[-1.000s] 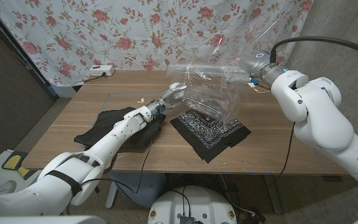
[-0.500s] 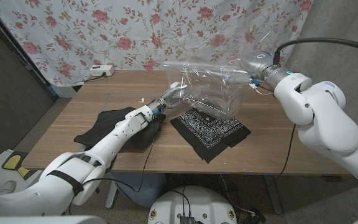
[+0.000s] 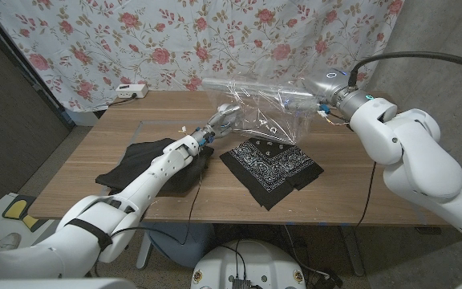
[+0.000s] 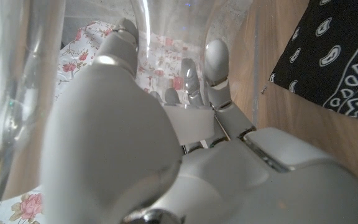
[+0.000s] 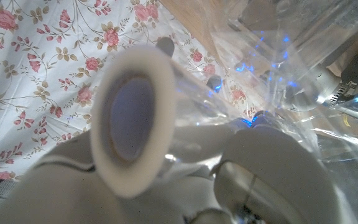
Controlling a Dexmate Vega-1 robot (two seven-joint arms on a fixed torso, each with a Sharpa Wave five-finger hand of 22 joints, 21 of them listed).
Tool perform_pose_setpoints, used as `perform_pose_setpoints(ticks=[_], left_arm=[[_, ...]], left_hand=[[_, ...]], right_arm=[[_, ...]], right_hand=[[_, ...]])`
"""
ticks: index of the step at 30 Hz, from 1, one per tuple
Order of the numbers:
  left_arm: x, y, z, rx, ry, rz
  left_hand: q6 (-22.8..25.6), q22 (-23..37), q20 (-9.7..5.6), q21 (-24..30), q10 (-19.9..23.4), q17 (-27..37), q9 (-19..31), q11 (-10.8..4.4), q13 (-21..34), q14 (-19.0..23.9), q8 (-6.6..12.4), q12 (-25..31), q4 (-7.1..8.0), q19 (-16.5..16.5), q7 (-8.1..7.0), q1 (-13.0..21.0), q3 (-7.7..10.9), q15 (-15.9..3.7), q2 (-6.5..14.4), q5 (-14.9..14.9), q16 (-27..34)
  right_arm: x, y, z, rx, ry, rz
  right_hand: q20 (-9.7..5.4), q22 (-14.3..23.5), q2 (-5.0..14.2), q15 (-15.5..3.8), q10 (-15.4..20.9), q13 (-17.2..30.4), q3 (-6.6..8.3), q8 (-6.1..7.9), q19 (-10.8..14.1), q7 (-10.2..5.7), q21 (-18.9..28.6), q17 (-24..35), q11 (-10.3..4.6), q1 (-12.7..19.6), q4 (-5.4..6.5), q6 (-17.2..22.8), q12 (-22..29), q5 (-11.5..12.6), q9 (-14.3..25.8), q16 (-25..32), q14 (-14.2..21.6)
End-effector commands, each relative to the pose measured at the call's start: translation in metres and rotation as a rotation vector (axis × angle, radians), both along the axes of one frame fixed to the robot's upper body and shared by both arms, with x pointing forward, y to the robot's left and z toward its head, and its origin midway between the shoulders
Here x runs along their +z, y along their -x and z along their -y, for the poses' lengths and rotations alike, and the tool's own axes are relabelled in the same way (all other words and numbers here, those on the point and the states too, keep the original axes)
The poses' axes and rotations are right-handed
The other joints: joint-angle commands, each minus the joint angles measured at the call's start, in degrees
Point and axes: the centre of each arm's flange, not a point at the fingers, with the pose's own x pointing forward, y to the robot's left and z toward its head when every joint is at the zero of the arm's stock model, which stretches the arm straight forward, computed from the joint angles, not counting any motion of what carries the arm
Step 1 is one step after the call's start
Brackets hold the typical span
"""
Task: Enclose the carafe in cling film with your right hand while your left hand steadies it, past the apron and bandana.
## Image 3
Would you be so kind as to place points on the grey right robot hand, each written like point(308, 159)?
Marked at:
point(331, 90)

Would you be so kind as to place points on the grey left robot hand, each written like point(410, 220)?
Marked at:
point(221, 120)

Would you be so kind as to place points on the silver cling film roll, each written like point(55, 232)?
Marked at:
point(251, 89)

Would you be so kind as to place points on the transparent cling film sheet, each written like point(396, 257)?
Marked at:
point(267, 108)

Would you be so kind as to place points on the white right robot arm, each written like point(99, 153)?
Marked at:
point(419, 160)

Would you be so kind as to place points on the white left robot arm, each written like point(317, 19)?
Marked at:
point(106, 216)

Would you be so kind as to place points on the black paisley bandana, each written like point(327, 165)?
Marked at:
point(271, 172)

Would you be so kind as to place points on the black apron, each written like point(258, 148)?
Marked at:
point(139, 160)

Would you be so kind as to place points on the floral rose backdrop cloth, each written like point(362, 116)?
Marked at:
point(175, 40)

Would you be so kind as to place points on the white power strip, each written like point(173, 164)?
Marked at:
point(131, 91)

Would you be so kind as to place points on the blue-grey chair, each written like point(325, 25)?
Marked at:
point(179, 249)

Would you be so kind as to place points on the white robot torso base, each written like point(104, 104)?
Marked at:
point(251, 261)

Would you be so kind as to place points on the grey table leg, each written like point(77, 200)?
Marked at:
point(353, 253)

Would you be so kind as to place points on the dark mesh partition panel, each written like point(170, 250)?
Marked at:
point(6, 132)

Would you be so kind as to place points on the yellow and black foot pedal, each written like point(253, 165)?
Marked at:
point(16, 208)

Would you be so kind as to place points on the white sneaker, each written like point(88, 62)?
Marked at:
point(8, 241)

